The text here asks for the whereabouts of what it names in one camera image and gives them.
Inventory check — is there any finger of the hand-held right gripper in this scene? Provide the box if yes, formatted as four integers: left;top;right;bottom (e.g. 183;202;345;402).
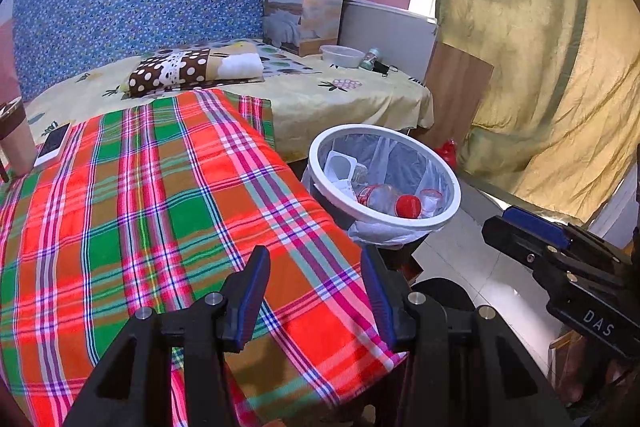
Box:
482;216;569;281
501;206;630;266

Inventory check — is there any yellow curtain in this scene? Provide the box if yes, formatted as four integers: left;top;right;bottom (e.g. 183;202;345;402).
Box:
430;0;640;228

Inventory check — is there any wooden board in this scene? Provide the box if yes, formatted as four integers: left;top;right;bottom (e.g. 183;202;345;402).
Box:
422;41;495;152

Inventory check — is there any yellow printed bedsheet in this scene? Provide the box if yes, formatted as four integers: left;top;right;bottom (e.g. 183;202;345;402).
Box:
22;38;435;160

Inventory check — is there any white lidded paper cup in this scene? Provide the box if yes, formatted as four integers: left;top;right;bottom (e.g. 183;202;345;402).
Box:
324;151;360;195

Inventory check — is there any blue floral headboard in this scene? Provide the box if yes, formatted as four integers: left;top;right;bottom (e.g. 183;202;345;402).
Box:
12;0;316;100

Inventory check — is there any red plastic bag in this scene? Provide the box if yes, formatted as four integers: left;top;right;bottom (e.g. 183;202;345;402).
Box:
434;138;458;170

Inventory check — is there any white smartphone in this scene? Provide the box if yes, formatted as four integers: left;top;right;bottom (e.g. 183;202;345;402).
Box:
34;122;73;168

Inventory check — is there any red barcode packet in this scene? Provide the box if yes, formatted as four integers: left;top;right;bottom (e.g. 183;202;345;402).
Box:
356;184;401;214

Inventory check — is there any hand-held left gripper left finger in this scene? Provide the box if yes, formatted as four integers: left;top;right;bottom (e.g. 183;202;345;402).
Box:
62;245;272;427

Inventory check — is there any quilt packaging box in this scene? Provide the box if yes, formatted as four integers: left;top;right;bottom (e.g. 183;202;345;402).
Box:
257;0;366;58

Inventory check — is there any brown polka dot pillow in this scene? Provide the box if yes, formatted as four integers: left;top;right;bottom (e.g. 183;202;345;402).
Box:
120;46;266;98

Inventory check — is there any white panel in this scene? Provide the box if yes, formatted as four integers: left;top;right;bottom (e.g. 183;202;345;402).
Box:
340;0;438;82

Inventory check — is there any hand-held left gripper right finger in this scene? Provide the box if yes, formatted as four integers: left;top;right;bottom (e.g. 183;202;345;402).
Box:
361;246;576;427

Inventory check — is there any brown lidded mug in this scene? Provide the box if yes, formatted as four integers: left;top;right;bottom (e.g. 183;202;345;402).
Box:
0;97;38;182

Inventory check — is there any white bin with plastic liner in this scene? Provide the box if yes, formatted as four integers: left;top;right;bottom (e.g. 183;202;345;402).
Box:
301;123;462;250

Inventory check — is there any clear plastic bowl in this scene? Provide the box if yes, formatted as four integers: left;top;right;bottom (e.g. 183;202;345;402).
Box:
320;45;366;68

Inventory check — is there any plaid tablecloth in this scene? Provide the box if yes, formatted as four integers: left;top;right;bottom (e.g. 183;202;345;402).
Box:
0;88;408;427

